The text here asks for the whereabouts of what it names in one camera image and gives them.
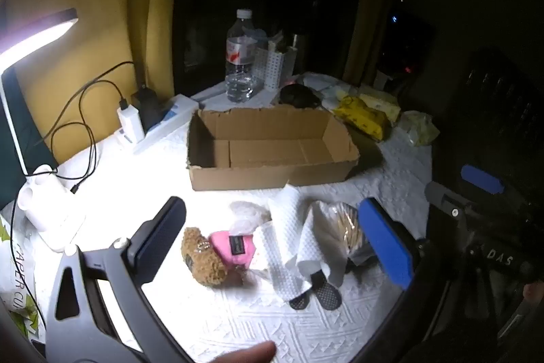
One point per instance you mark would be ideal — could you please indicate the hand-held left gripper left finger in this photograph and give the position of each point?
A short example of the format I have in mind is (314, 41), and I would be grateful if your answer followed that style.
(159, 235)

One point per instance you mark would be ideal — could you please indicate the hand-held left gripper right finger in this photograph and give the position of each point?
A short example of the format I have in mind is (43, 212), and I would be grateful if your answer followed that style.
(384, 244)

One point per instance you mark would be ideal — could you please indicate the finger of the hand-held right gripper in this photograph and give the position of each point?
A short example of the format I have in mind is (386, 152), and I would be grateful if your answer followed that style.
(444, 198)
(482, 178)

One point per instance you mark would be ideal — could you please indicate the clear bag with brown contents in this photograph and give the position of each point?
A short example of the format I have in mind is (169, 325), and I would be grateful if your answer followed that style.
(344, 227)

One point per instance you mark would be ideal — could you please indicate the dark dotted sock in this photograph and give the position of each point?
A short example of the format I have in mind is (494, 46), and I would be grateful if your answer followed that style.
(299, 300)
(325, 290)

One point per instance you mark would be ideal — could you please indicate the white paper towel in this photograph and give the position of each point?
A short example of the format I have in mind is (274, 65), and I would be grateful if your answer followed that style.
(289, 218)

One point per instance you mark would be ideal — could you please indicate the cardboard box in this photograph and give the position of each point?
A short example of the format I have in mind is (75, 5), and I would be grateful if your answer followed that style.
(263, 171)

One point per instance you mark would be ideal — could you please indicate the white soft packs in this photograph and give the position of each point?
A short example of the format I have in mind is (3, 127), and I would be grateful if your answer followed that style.
(327, 86)

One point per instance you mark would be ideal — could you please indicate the person's right hand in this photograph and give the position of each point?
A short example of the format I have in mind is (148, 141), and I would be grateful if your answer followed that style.
(534, 291)

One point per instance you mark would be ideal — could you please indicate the person's left hand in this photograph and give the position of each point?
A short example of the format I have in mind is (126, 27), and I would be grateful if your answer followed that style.
(248, 354)

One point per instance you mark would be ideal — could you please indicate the brown teddy plush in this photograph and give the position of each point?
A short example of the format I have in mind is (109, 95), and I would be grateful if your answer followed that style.
(204, 256)

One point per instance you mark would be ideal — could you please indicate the yellowish plastic bag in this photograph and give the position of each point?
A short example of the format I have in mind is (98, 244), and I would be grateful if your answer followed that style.
(418, 129)

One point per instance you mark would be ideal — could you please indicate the pink plush toy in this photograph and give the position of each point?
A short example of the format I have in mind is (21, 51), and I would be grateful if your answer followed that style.
(233, 248)

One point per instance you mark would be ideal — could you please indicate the crumpled clear plastic bag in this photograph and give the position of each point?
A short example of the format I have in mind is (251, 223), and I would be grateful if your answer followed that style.
(248, 214)

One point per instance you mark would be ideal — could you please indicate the pale yellow tissue pack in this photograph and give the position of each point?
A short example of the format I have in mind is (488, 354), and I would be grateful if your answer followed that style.
(382, 103)

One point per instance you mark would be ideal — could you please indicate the white usb charger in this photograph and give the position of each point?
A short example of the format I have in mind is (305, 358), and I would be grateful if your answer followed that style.
(129, 122)

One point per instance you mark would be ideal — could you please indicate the white power strip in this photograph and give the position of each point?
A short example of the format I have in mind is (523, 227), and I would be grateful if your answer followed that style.
(178, 108)

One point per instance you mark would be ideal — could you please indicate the black power adapter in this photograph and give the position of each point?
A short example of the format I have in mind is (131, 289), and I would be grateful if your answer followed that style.
(146, 105)

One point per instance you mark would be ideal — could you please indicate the printed paper cup bag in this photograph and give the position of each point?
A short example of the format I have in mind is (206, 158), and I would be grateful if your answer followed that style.
(17, 273)

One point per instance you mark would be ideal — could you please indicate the black round dish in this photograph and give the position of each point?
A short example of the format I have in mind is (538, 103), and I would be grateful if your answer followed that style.
(299, 96)

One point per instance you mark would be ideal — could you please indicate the clear water bottle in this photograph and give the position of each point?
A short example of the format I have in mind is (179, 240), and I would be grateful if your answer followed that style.
(240, 65)

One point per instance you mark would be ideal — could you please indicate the white perforated basket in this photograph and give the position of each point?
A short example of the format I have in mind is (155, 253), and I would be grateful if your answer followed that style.
(268, 67)

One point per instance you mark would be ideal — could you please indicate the dark metal bottle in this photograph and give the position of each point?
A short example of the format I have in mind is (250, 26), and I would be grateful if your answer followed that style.
(298, 52)

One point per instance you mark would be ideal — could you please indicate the white desk lamp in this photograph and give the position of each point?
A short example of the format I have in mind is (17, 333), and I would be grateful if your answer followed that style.
(38, 32)

